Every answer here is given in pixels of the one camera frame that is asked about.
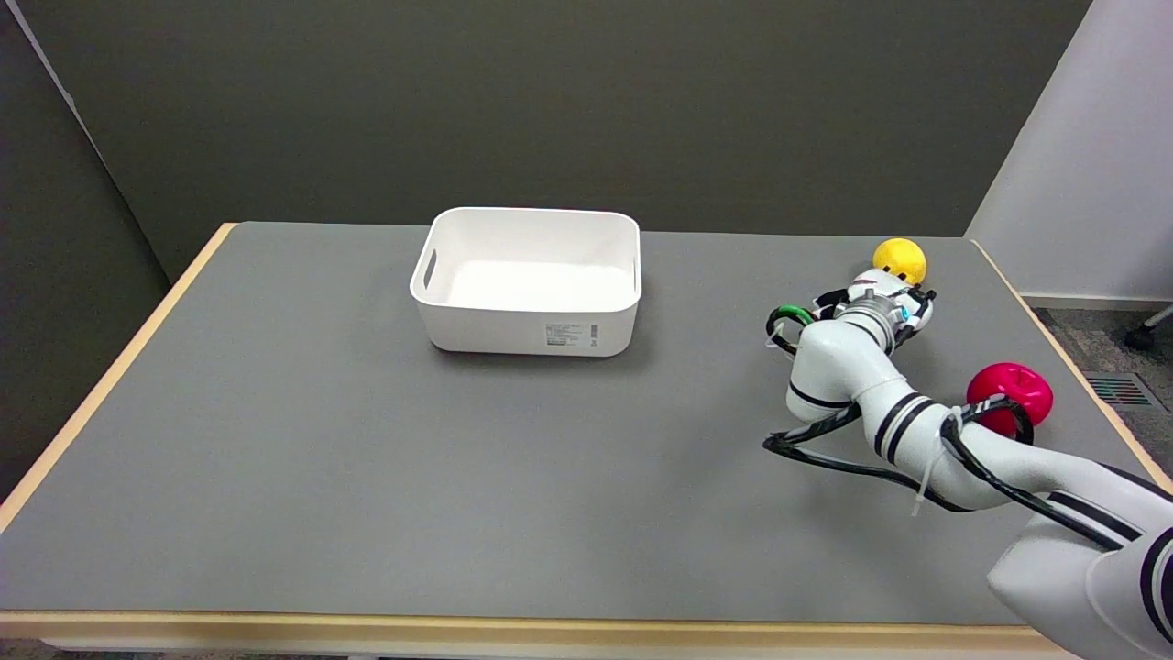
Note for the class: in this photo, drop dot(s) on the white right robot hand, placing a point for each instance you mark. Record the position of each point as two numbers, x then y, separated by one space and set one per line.
871 286

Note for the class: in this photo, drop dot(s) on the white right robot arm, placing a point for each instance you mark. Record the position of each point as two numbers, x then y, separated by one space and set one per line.
1008 467

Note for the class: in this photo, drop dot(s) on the yellow lemon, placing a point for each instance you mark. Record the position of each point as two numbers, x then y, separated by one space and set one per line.
900 259

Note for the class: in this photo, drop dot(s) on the red toy apple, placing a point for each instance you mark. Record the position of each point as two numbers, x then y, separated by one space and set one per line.
1008 383

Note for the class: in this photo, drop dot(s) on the floor vent grille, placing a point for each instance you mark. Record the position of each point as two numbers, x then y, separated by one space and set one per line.
1120 390

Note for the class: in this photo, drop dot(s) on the white plastic storage bin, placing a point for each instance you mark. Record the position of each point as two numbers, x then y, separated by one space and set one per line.
527 284

